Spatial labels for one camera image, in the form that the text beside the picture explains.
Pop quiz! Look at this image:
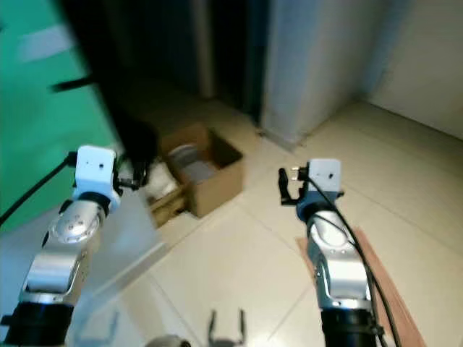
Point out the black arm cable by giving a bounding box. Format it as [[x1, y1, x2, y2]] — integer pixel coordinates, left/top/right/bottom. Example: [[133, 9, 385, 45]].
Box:
[[0, 155, 80, 226], [307, 175, 404, 347]]

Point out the grey pillar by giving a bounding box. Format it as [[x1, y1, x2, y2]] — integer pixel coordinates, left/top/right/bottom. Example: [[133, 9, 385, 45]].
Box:
[[260, 0, 417, 150]]

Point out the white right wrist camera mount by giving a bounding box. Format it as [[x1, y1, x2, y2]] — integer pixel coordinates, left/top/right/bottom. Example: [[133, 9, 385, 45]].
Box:
[[308, 158, 343, 195]]

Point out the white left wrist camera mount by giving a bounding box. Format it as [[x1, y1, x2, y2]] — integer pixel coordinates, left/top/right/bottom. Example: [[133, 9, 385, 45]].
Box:
[[74, 145, 122, 207]]

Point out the open brown cardboard box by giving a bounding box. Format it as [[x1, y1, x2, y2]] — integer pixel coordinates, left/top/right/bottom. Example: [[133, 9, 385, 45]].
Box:
[[158, 122, 246, 220]]

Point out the grey forked robot bracket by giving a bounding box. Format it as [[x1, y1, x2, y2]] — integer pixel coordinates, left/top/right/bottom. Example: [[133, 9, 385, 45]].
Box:
[[206, 309, 247, 347]]

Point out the green board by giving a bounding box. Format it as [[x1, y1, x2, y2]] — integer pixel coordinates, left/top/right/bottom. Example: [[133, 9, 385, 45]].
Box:
[[0, 0, 121, 234]]

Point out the dark door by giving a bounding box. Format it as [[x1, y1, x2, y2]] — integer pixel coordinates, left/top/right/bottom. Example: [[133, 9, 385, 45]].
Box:
[[58, 0, 269, 125]]

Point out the wooden slat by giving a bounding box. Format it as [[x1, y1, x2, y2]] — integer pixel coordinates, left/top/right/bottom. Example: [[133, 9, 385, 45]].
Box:
[[148, 184, 190, 229]]

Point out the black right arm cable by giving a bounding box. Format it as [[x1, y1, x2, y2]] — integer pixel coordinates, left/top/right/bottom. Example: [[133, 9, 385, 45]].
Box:
[[307, 175, 404, 347]]

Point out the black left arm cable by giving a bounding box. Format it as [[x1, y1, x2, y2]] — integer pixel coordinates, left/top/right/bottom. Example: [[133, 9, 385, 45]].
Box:
[[0, 155, 80, 226]]

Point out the white label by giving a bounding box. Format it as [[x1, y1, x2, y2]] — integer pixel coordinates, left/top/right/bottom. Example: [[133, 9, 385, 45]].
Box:
[[17, 25, 77, 63]]

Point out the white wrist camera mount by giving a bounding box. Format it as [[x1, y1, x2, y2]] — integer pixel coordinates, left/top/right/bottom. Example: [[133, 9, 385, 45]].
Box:
[[74, 145, 122, 207], [308, 158, 343, 195]]

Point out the black handle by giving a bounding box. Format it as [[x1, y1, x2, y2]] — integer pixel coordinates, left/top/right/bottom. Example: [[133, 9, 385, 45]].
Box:
[[51, 75, 97, 93]]

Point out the flat brown cardboard sheet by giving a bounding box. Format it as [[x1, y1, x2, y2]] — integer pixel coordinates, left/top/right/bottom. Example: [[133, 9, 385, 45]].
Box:
[[294, 228, 428, 347]]

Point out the grey white item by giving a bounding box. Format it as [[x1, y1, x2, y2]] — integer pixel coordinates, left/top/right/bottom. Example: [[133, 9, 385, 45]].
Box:
[[168, 143, 215, 182]]

